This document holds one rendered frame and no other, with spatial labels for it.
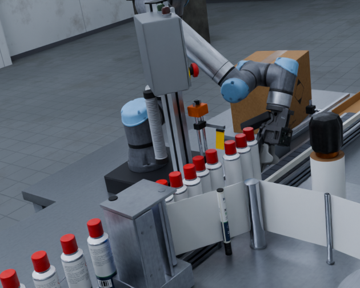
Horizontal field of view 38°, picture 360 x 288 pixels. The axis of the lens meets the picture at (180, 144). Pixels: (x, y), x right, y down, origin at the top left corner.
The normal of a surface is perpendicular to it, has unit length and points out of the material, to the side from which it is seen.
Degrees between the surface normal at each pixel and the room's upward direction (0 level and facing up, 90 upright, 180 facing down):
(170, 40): 90
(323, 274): 0
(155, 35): 90
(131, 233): 90
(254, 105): 90
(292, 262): 0
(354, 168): 0
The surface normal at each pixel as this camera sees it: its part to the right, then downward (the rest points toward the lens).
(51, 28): 0.78, 0.13
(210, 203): 0.31, 0.32
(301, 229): -0.62, 0.38
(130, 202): -0.15, -0.92
